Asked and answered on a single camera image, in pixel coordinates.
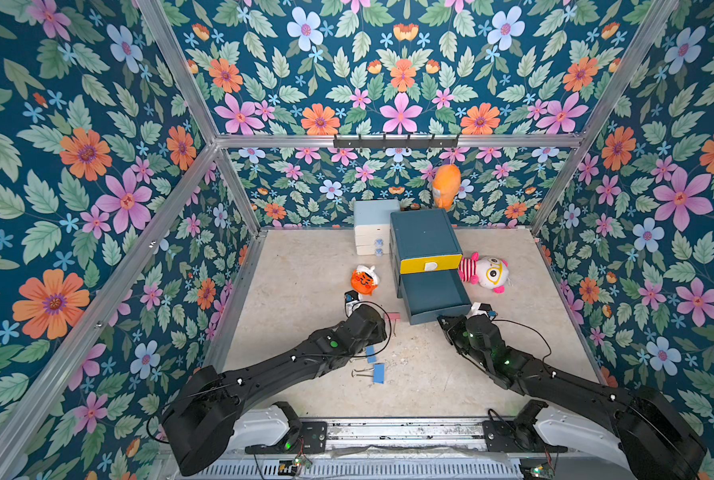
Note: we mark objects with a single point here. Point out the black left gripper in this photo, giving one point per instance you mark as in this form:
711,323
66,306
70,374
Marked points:
377,330

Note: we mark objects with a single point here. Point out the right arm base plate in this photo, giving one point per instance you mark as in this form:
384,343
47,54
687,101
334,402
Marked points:
518,434

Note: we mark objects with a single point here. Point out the light blue small drawer unit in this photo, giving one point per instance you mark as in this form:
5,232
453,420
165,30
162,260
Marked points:
372,219

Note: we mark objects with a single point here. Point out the yellow top drawer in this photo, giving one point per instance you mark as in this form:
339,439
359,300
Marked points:
430,264

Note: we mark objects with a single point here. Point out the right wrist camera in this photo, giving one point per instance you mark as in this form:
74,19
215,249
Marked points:
479,308

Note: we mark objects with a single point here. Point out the white pink striped plush toy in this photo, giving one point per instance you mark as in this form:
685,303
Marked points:
486,271

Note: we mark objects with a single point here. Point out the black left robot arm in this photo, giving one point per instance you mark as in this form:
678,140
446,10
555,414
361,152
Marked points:
199,423

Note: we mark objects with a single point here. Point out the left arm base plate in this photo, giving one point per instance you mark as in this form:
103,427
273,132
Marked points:
284,432

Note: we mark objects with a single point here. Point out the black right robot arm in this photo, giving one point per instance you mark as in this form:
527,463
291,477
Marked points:
655,440

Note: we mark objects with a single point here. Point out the black hook rail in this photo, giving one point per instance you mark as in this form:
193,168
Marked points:
385,141

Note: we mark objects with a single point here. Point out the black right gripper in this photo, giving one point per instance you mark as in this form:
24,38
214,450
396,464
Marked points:
461,324

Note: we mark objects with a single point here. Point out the teal drawer cabinet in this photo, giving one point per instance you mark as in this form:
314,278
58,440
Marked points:
420,233

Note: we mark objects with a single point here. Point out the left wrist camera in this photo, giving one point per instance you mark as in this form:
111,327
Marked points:
351,301

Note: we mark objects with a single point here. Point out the orange plush toy on wall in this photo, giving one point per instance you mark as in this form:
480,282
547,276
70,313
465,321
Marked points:
445,186

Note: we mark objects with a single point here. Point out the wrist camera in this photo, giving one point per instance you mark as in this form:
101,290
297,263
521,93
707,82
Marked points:
351,301
479,308

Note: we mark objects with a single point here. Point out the blue binder clip bottom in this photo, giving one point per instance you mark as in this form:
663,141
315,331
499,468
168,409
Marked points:
376,372

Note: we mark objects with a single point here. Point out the teal drawer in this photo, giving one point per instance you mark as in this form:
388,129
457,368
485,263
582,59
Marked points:
429,295

